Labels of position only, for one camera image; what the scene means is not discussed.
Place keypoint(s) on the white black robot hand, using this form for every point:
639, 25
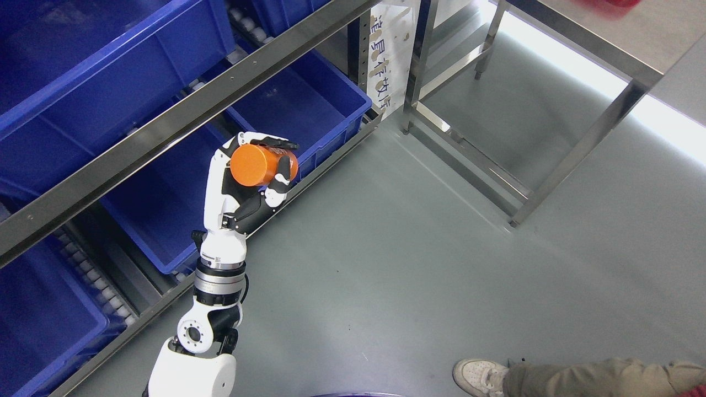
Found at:
233, 208

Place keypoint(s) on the orange cylindrical capacitor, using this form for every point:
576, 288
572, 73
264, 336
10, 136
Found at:
255, 165

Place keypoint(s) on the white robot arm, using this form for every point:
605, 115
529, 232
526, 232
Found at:
198, 360

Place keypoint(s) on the steel desk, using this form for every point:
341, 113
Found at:
514, 95

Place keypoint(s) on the blue bin lower right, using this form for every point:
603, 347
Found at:
161, 204

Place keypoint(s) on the blue bin far right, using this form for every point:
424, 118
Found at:
311, 103

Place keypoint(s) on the blue bin lower middle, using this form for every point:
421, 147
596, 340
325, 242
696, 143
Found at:
49, 318

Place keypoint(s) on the large blue bin right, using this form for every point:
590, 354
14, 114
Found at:
78, 75

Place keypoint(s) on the white sneaker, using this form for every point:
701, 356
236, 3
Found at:
480, 377

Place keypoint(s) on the khaki trouser leg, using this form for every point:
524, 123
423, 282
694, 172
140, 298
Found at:
611, 377

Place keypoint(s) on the steel shelf rail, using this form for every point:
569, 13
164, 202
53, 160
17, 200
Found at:
74, 194

